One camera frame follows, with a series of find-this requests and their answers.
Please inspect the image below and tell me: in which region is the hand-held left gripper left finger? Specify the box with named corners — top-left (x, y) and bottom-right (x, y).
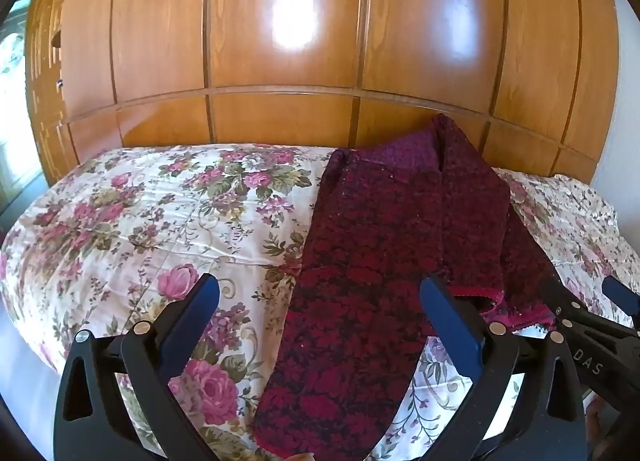
top-left (52, 272), bottom-right (222, 461)

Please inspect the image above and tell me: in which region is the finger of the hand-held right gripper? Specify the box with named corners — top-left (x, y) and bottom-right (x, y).
top-left (539, 268), bottom-right (581, 327)
top-left (601, 275), bottom-right (640, 332)

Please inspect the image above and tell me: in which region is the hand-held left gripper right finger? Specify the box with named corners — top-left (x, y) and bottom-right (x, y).
top-left (419, 275), bottom-right (586, 461)

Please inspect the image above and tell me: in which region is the dark red floral knit garment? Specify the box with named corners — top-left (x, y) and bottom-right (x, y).
top-left (252, 114), bottom-right (563, 457)

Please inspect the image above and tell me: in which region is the floral bedspread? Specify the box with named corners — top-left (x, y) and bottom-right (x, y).
top-left (0, 144), bottom-right (640, 461)

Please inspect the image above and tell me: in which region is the wooden wardrobe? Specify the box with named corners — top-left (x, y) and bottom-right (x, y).
top-left (25, 0), bottom-right (623, 182)

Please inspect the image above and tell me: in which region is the window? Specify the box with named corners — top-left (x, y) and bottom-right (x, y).
top-left (0, 0), bottom-right (51, 222)

